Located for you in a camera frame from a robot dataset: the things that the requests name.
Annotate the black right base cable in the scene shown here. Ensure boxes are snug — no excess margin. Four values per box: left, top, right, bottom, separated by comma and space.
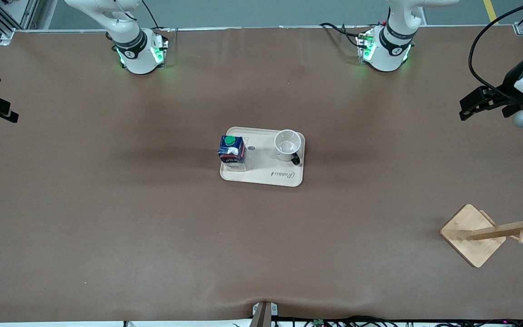
141, 0, 173, 33

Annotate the wooden cup rack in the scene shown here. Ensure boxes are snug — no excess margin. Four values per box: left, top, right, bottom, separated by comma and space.
439, 197, 523, 268

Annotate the white smiley mug black handle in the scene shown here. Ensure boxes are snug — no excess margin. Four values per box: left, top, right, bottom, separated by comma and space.
274, 129, 301, 166

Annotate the blue milk carton green cap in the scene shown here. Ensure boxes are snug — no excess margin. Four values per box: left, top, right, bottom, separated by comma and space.
217, 135, 247, 172

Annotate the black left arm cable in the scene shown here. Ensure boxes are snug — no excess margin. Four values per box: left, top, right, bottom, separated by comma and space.
469, 0, 523, 94

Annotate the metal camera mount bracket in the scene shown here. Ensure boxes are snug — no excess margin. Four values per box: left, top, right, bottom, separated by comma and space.
252, 301, 279, 327

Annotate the black base cable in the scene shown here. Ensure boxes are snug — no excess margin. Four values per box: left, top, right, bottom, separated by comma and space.
319, 23, 367, 49
141, 0, 173, 33

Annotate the black left base cable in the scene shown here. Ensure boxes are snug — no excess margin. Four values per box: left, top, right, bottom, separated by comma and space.
319, 23, 367, 49

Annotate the cream plastic tray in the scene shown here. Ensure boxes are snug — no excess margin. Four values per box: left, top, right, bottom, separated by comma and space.
220, 127, 306, 187

